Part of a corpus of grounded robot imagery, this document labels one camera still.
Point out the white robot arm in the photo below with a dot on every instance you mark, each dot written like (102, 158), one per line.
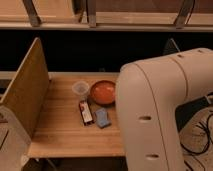
(147, 95)

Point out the orange bowl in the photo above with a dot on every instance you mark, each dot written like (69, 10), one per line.
(103, 92)

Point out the clear plastic cup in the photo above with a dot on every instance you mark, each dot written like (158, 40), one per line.
(81, 89)

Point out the dark candy bar packet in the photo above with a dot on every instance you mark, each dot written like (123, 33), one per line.
(85, 113)

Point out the right dark side panel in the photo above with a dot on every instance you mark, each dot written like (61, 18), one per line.
(184, 112)

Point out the left wooden side panel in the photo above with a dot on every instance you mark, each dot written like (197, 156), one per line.
(23, 98)

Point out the middle metal frame leg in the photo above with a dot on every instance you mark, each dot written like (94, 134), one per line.
(91, 12)

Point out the metal frame leg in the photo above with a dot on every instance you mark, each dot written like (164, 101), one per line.
(34, 19)
(184, 14)
(91, 12)

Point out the left metal frame leg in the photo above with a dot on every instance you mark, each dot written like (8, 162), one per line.
(34, 19)

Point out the right metal frame leg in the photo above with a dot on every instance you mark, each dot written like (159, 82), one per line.
(184, 14)

